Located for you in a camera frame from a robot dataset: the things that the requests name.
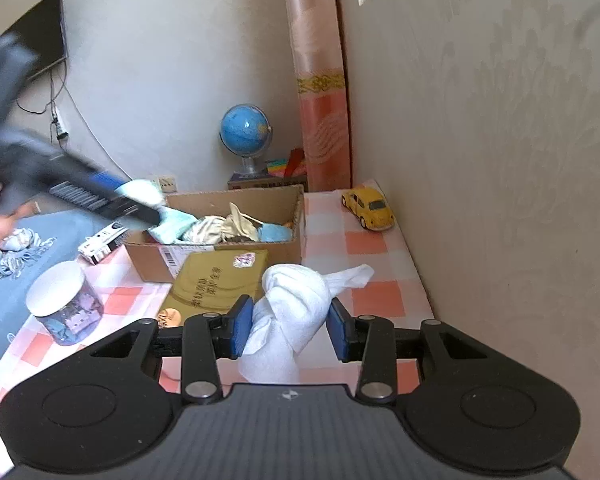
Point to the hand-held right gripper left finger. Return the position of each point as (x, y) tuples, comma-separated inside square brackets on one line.
[(242, 329)]

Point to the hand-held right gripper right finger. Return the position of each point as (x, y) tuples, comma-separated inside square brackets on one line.
[(337, 331)]

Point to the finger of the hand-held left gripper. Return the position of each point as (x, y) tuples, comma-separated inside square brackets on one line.
[(92, 176), (115, 207)]

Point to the white knotted cloth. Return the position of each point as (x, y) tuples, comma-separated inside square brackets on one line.
[(290, 300)]

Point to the light blue soft cloth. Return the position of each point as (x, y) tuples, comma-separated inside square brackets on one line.
[(175, 220)]

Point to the brown cardboard box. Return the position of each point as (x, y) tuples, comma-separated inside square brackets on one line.
[(280, 255)]

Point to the small black white box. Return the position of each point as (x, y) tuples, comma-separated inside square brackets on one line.
[(102, 242)]

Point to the flat golden gift box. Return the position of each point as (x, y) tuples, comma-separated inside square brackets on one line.
[(215, 280)]

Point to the grey white sock bundle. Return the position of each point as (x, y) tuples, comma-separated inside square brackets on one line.
[(17, 240)]

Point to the light blue cloth piece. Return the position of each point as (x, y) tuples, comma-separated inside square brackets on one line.
[(275, 232)]

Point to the clear jar with white lid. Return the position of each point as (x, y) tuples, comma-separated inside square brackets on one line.
[(65, 310)]

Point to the yellow toy car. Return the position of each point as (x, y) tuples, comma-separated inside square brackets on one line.
[(370, 207)]

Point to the dark printed box under globe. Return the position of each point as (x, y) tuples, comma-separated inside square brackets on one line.
[(260, 182)]

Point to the blue desk globe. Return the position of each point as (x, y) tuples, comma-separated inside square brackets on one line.
[(245, 127)]

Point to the blue printed bed sheet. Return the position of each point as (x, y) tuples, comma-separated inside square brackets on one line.
[(10, 320)]

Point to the colourful toy blocks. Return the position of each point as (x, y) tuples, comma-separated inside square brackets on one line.
[(285, 165)]

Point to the rolled pink mat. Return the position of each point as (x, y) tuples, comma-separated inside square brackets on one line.
[(315, 60)]

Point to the white wall socket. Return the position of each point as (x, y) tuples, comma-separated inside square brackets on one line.
[(162, 184)]

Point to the black wall television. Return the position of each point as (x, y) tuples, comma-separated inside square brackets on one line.
[(45, 35)]

